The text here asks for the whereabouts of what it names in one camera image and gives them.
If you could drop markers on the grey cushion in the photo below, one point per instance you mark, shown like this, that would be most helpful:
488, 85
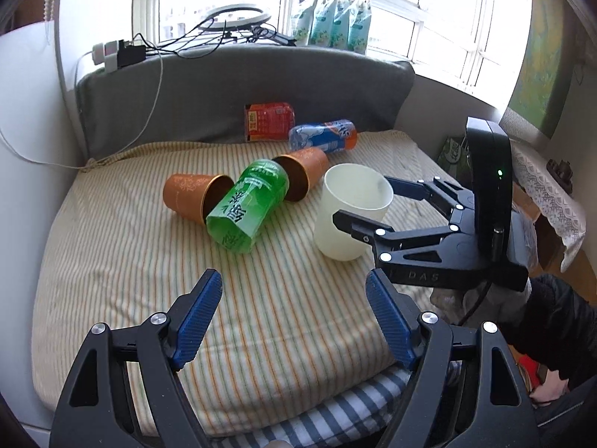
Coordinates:
233, 88

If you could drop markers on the blue checked sheet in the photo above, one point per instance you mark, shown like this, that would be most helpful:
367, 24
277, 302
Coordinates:
336, 410

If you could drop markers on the striped mattress cover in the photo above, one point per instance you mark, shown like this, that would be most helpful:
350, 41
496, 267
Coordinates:
140, 266

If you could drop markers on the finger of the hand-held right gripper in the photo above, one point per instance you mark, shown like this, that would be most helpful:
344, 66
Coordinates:
364, 231
419, 190

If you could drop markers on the white power strip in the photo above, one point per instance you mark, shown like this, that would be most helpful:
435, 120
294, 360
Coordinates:
106, 56

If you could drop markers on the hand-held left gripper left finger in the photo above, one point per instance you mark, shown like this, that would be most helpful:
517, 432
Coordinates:
201, 317

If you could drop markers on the green and white snack packet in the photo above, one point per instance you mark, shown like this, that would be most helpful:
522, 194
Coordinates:
361, 25
344, 21
326, 16
303, 14

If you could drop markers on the person's right forearm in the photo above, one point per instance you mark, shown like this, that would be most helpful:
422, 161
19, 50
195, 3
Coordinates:
555, 317

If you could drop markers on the green plastic cup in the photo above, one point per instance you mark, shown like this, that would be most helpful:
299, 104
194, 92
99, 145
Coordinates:
247, 203

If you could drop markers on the lace covered side table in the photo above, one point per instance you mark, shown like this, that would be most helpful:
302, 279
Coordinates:
545, 186

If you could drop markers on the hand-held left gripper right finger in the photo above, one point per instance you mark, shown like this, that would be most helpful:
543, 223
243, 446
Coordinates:
388, 319

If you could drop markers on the small dark object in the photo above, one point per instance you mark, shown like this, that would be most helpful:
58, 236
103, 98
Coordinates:
559, 170

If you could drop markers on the white cup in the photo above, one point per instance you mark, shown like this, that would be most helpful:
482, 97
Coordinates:
347, 214

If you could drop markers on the blue and orange can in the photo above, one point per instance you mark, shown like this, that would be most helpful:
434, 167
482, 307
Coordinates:
322, 136

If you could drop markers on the wall poster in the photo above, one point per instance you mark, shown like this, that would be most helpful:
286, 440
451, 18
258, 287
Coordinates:
541, 65

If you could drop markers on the black power adapter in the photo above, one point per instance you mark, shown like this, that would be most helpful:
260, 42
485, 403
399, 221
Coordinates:
130, 54

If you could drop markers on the orange paper cup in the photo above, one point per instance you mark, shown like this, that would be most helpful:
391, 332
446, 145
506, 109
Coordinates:
186, 193
305, 168

